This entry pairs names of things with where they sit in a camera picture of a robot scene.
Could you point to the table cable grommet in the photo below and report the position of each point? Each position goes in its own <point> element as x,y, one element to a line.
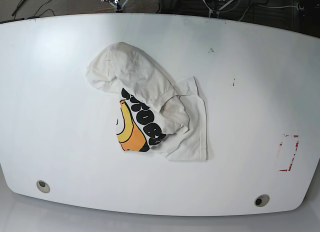
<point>43,186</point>
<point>262,200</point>

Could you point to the white printed t-shirt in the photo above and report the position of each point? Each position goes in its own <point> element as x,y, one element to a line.
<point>154,115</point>

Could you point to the left table cable grommet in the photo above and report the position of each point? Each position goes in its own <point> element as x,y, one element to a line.
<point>43,186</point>

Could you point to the red tape rectangle marking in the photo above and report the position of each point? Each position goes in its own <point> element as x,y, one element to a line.
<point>287,149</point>

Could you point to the right table cable grommet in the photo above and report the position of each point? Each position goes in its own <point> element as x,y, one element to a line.
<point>262,200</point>

